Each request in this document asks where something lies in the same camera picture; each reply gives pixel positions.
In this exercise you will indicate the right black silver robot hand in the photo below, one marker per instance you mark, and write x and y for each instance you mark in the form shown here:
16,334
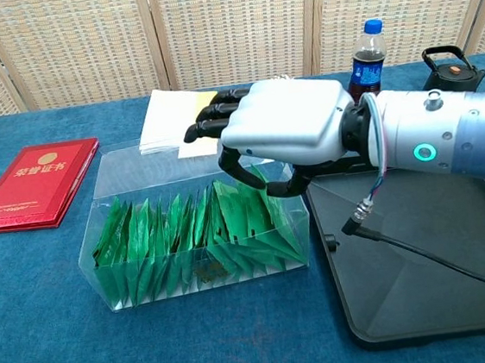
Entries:
288,120

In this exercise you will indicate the green foil tea bag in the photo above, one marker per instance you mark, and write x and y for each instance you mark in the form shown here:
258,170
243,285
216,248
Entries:
232,208
175,223
256,206
111,230
141,231
284,225

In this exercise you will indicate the clear plastic box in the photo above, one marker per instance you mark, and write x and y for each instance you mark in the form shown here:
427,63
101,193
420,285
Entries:
137,175

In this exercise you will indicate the black plastic tray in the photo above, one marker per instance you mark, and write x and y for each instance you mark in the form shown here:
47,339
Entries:
430,279

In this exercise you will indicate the cola bottle with blue cap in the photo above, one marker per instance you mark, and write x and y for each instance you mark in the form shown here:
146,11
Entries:
367,73

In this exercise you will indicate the yellow and white folder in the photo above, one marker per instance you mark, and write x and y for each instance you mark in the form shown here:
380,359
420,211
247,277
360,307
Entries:
198,149

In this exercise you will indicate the black teapot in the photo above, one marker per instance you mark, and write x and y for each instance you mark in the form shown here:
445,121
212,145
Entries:
453,77

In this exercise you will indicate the red certificate book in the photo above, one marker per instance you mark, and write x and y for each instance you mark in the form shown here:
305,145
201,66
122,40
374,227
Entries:
34,186

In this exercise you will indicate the blue tablecloth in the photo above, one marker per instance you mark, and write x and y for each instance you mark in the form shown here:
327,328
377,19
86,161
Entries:
46,341

